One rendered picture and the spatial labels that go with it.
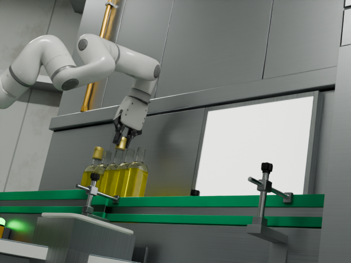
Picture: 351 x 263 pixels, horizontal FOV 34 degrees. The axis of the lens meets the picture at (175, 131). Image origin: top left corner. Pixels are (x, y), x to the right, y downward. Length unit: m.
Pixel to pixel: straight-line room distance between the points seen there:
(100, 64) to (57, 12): 4.09
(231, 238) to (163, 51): 1.02
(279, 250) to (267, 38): 0.82
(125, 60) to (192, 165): 0.41
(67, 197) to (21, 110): 3.56
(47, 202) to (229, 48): 0.82
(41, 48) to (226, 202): 0.69
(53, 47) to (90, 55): 0.11
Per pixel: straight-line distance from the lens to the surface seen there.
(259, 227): 1.32
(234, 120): 1.86
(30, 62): 1.71
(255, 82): 1.88
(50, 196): 2.00
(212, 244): 1.53
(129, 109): 1.99
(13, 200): 2.19
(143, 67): 1.88
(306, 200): 1.42
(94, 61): 1.71
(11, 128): 5.41
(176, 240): 1.62
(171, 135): 2.03
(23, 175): 5.24
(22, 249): 1.60
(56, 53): 1.71
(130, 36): 2.50
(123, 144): 2.00
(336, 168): 1.19
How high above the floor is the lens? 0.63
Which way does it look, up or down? 18 degrees up
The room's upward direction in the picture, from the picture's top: 10 degrees clockwise
